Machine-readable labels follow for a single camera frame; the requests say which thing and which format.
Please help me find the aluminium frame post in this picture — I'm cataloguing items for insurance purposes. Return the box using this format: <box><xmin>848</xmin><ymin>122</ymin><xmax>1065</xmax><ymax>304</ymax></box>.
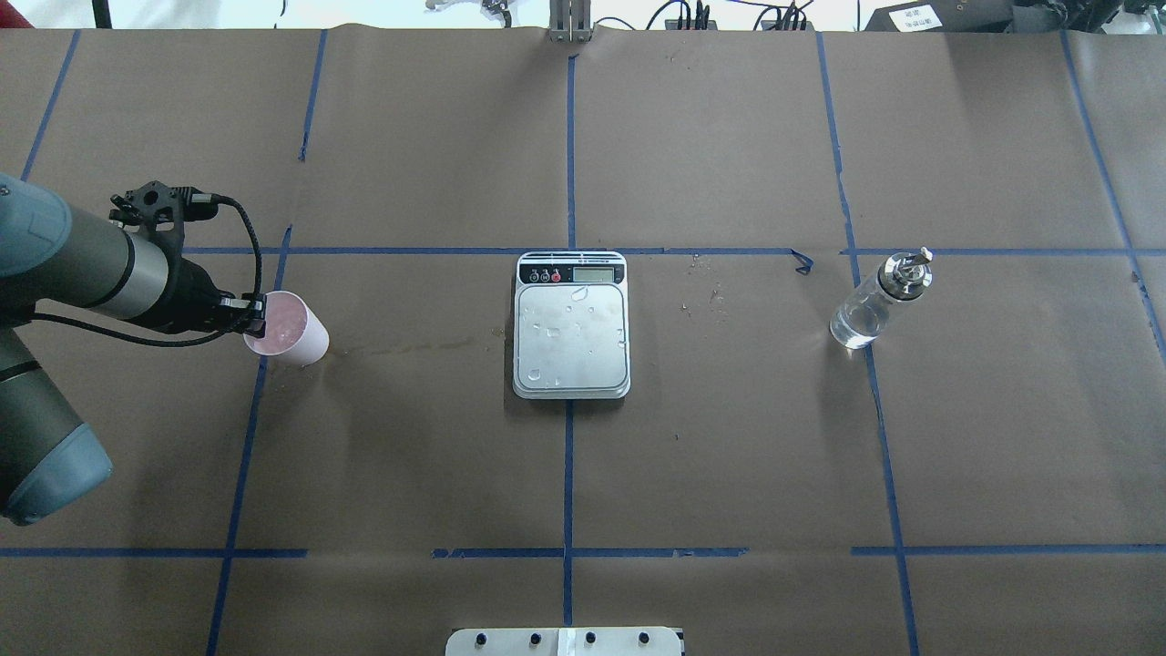
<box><xmin>548</xmin><ymin>0</ymin><xmax>593</xmax><ymax>43</ymax></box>

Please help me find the pink plastic cup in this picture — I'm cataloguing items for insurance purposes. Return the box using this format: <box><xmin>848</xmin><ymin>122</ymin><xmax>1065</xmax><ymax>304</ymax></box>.
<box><xmin>244</xmin><ymin>291</ymin><xmax>332</xmax><ymax>368</ymax></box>

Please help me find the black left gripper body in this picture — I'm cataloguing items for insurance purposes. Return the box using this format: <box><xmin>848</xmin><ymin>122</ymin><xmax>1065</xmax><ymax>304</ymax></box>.
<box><xmin>108</xmin><ymin>181</ymin><xmax>247</xmax><ymax>333</ymax></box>

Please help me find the white digital kitchen scale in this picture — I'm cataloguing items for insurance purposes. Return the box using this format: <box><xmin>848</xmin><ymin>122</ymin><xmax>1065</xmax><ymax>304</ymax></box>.
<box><xmin>512</xmin><ymin>251</ymin><xmax>632</xmax><ymax>400</ymax></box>

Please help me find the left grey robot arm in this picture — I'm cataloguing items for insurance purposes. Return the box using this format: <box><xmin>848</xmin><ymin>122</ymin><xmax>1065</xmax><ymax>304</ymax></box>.
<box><xmin>1</xmin><ymin>175</ymin><xmax>267</xmax><ymax>527</ymax></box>

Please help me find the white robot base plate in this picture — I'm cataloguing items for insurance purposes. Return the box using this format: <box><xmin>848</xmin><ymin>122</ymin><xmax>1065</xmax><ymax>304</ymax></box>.
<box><xmin>443</xmin><ymin>626</ymin><xmax>687</xmax><ymax>655</ymax></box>

